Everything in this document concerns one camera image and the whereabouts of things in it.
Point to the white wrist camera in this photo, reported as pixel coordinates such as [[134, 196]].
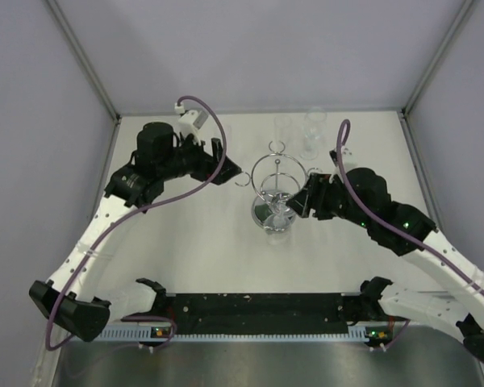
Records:
[[190, 122], [347, 160]]

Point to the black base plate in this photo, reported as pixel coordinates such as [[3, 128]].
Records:
[[268, 313]]

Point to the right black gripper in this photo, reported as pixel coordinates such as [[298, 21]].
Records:
[[313, 195]]

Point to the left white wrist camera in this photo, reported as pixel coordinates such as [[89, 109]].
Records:
[[190, 122]]

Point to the clear wine glass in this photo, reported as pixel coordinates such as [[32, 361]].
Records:
[[271, 213], [313, 128]]

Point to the clear champagne flute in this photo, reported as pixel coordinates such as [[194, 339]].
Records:
[[282, 129]]

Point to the ribbed clear flute glass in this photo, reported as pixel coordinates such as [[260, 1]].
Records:
[[226, 131]]

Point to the slotted cable duct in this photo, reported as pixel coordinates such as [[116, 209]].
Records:
[[158, 333]]

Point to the chrome wine glass rack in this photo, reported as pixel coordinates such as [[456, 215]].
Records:
[[276, 171]]

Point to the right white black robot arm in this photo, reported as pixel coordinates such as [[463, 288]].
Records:
[[361, 197]]

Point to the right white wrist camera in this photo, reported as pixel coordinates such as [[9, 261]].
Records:
[[347, 160]]

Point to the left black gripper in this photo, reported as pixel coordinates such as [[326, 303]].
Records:
[[207, 164]]

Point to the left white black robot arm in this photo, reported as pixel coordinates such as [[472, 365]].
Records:
[[165, 167]]

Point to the aluminium frame rail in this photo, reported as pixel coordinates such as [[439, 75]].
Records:
[[83, 61]]

